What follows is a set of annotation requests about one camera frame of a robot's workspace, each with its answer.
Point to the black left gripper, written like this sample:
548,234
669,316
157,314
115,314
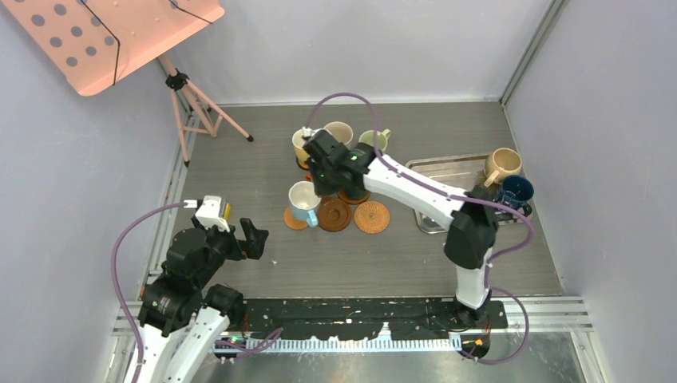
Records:
253,245

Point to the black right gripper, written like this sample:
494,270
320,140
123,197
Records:
321,188

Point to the brown wooden coaster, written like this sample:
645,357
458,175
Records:
353,201

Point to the cream mug tall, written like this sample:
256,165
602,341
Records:
341,131

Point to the light orange wooden coaster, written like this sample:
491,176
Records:
295,219

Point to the white light blue mug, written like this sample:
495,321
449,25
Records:
301,195

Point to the yellow cup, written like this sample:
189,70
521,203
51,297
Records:
301,155

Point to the light green mug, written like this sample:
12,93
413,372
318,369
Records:
376,139

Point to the dark wooden coaster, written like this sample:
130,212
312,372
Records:
334,214

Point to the woven rattan coaster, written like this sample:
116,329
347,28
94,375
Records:
372,217

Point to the beige mug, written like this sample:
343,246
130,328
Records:
500,164

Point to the navy blue mug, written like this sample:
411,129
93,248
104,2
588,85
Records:
515,192

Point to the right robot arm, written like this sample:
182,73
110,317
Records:
466,216

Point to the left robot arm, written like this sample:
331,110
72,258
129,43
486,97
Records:
182,314

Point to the metal tray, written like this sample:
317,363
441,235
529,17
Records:
461,172

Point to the pink music stand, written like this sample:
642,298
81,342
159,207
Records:
97,43

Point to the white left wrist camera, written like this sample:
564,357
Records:
209,213

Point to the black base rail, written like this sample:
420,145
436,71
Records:
354,319

